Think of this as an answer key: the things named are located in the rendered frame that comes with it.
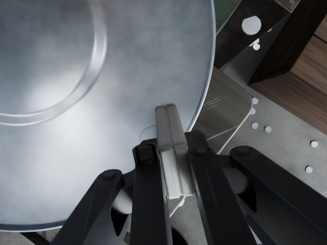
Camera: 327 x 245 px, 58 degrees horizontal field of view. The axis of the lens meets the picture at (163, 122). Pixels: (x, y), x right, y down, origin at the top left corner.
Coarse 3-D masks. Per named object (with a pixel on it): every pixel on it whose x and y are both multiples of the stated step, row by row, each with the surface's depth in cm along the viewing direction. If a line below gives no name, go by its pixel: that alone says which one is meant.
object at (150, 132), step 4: (148, 128) 22; (152, 128) 22; (144, 132) 22; (148, 132) 22; (152, 132) 22; (156, 132) 22; (140, 136) 22; (144, 136) 22; (148, 136) 22; (152, 136) 22; (156, 136) 22; (140, 140) 22
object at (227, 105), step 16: (224, 80) 22; (208, 96) 22; (224, 96) 22; (240, 96) 22; (208, 112) 22; (224, 112) 22; (240, 112) 22; (192, 128) 22; (208, 128) 22; (224, 128) 22; (224, 144) 22; (176, 208) 22
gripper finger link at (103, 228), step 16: (112, 176) 13; (96, 192) 12; (112, 192) 12; (80, 208) 12; (96, 208) 11; (64, 224) 11; (80, 224) 11; (96, 224) 11; (112, 224) 12; (128, 224) 14; (64, 240) 10; (80, 240) 10; (96, 240) 11; (112, 240) 12
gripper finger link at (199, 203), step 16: (192, 160) 13; (208, 160) 13; (208, 176) 12; (224, 176) 12; (208, 192) 11; (224, 192) 11; (208, 208) 10; (224, 208) 10; (240, 208) 10; (208, 224) 9; (224, 224) 9; (240, 224) 9; (208, 240) 11; (224, 240) 9; (240, 240) 9
